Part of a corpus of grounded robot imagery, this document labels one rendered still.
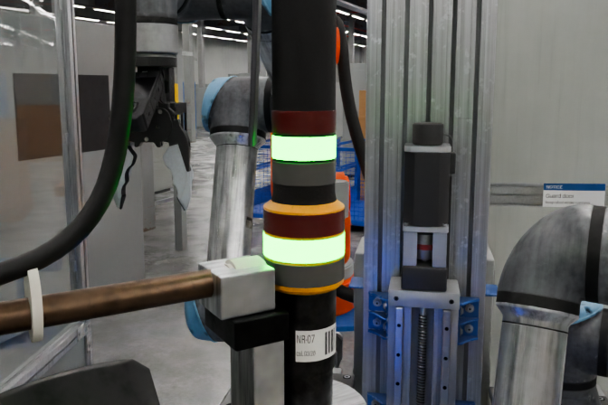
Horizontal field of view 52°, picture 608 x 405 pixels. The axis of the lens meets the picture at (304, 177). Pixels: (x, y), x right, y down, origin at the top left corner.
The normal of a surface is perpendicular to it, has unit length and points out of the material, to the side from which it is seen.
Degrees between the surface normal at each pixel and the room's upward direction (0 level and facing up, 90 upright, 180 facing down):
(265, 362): 90
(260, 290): 90
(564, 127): 90
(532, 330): 68
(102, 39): 90
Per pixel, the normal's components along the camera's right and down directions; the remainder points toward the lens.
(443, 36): -0.18, 0.15
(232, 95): -0.16, -0.28
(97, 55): 0.92, 0.06
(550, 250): -0.64, -0.26
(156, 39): 0.38, 0.12
